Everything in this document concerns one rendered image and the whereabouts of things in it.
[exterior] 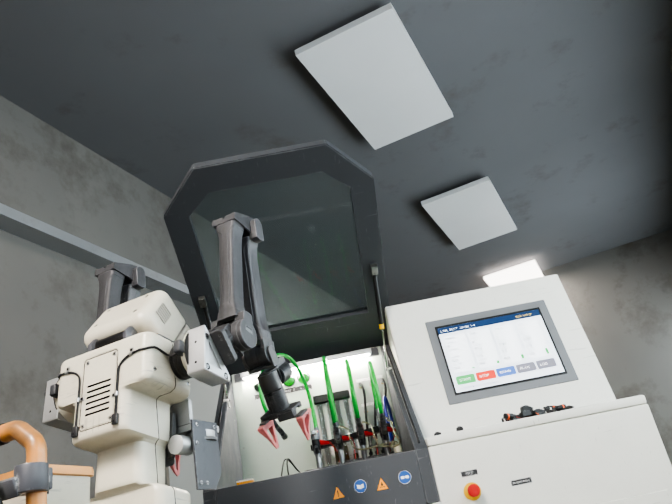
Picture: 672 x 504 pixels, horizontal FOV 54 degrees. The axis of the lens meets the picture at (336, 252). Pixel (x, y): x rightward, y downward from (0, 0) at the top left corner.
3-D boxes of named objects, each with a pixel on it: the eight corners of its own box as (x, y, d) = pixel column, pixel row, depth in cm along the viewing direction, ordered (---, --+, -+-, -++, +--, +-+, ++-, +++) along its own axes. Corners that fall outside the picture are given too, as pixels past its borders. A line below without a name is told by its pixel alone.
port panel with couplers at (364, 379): (367, 449, 254) (351, 371, 267) (367, 450, 257) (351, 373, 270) (400, 442, 254) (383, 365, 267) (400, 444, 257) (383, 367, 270)
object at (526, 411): (507, 423, 211) (502, 406, 214) (501, 429, 221) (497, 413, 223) (577, 410, 212) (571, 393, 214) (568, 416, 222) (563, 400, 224)
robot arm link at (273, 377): (251, 375, 177) (270, 369, 175) (262, 368, 183) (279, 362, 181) (260, 399, 177) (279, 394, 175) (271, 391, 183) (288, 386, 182)
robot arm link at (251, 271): (220, 228, 195) (252, 215, 191) (231, 234, 200) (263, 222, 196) (238, 369, 177) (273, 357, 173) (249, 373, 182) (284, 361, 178)
